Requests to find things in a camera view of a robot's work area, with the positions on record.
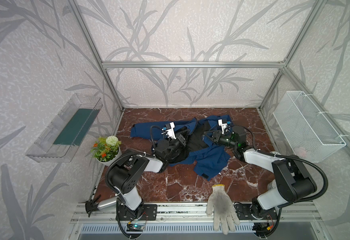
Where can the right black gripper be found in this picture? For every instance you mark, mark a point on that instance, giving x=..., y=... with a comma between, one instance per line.
x=214, y=137

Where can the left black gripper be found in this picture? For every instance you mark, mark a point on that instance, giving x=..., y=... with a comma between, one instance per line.
x=180, y=138

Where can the blue jacket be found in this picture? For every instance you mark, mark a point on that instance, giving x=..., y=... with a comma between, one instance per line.
x=209, y=158

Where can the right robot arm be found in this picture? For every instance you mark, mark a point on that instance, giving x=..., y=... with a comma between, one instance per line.
x=297, y=180

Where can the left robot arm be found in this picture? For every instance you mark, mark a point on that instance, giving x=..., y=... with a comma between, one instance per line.
x=124, y=173

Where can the potted artificial flower plant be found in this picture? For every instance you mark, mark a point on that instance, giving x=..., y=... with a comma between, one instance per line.
x=107, y=150

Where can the pink item in basket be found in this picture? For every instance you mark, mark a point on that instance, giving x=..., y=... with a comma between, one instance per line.
x=301, y=152

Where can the grey knit work glove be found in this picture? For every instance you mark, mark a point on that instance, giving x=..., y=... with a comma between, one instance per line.
x=221, y=207

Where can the green circuit board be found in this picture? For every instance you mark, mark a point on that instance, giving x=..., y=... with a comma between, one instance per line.
x=135, y=227

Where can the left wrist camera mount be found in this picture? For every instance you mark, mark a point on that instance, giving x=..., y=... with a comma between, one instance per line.
x=169, y=131

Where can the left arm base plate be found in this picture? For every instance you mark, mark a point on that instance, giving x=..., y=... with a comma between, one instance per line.
x=145, y=211

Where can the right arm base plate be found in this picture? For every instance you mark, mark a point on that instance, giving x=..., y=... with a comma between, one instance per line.
x=245, y=211

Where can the white wire mesh basket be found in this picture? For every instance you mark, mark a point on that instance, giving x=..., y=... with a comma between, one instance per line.
x=304, y=125

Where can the clear plastic wall shelf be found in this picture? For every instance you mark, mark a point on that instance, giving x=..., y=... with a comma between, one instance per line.
x=62, y=138

